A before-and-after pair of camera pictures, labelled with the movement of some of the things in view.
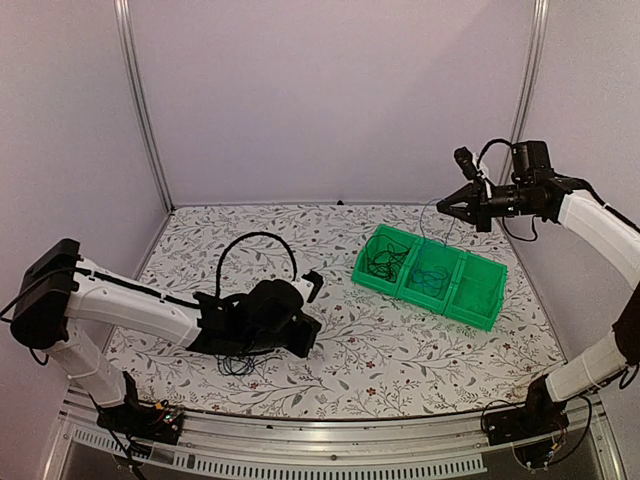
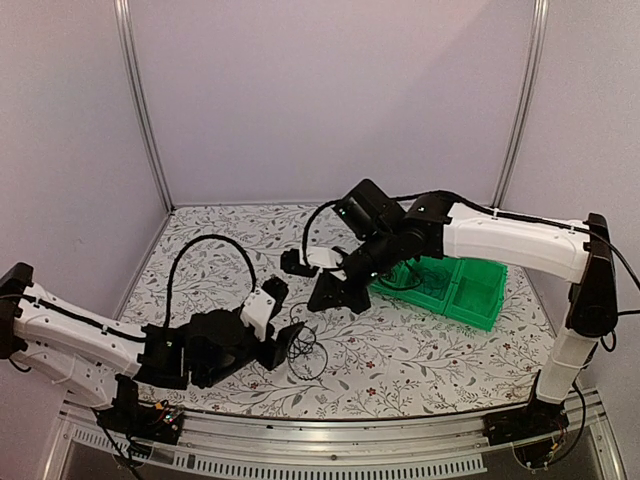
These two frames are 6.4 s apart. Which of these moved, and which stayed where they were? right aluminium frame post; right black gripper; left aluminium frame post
Moved: right black gripper
Stayed: left aluminium frame post; right aluminium frame post
